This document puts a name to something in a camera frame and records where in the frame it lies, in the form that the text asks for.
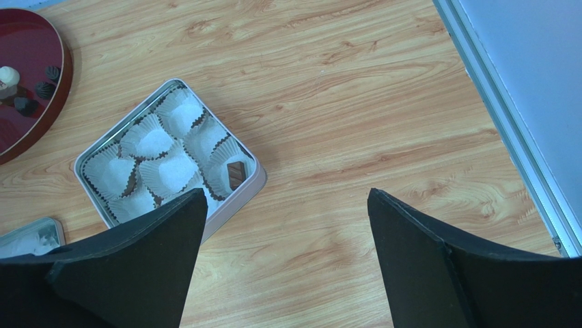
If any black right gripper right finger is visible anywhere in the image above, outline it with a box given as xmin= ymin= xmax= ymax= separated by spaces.
xmin=368 ymin=189 xmax=581 ymax=327

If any silver square tin lid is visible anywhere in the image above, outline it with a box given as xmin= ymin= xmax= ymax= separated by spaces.
xmin=1 ymin=217 xmax=66 ymax=259

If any pink square chocolate tin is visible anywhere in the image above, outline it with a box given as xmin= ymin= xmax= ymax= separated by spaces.
xmin=74 ymin=79 xmax=267 ymax=238

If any white chocolate cluster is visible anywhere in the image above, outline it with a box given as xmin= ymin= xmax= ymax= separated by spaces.
xmin=0 ymin=66 xmax=20 ymax=91

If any dark red round tray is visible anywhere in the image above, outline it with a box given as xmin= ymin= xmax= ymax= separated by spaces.
xmin=1 ymin=8 xmax=73 ymax=164

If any aluminium frame post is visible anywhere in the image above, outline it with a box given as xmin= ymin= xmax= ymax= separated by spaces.
xmin=435 ymin=1 xmax=581 ymax=257

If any dark chocolate piece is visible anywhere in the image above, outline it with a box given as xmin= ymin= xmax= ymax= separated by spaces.
xmin=34 ymin=81 xmax=57 ymax=100
xmin=13 ymin=97 xmax=40 ymax=117
xmin=44 ymin=66 xmax=61 ymax=83

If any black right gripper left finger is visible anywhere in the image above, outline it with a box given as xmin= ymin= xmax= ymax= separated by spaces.
xmin=1 ymin=189 xmax=208 ymax=327

